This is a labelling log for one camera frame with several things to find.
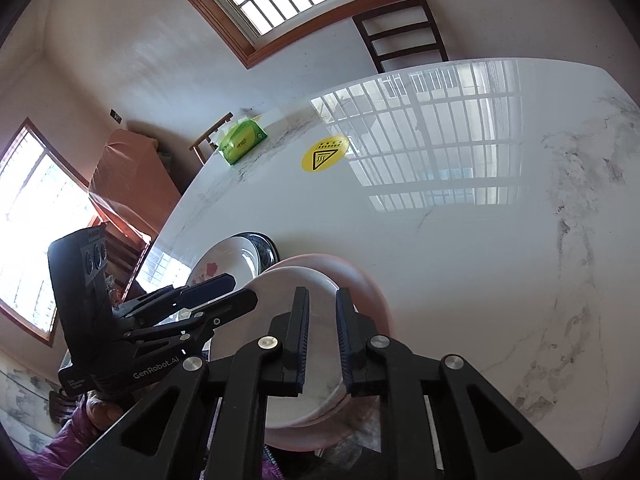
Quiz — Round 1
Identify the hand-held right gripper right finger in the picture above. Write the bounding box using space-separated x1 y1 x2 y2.
335 287 583 480

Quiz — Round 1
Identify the person's left hand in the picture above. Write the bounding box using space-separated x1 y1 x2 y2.
87 390 127 432

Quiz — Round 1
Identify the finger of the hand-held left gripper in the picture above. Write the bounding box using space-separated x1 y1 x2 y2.
125 273 236 319
122 288 259 347

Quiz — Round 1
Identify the orange covered cabinet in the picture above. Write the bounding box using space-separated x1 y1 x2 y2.
87 129 182 241

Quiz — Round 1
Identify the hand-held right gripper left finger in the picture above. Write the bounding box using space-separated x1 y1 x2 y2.
60 286 311 480

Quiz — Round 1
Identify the pink bowl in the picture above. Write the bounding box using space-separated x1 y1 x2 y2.
260 254 392 453

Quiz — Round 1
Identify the floral white plate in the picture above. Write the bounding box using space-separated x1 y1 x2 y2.
187 236 262 293

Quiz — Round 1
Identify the yellow warning sticker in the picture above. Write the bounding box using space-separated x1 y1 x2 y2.
301 135 351 174

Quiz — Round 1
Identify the person's purple clothing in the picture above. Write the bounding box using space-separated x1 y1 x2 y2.
20 402 301 480

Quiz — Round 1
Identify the green tissue pack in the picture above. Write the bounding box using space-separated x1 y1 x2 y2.
217 116 269 167

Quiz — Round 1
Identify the dark wooden chair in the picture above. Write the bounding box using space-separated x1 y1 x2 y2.
352 0 449 74

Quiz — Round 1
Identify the light wooden chair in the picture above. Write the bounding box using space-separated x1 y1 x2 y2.
189 112 235 165

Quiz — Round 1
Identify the small wood framed window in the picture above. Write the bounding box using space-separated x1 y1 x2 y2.
0 117 109 348

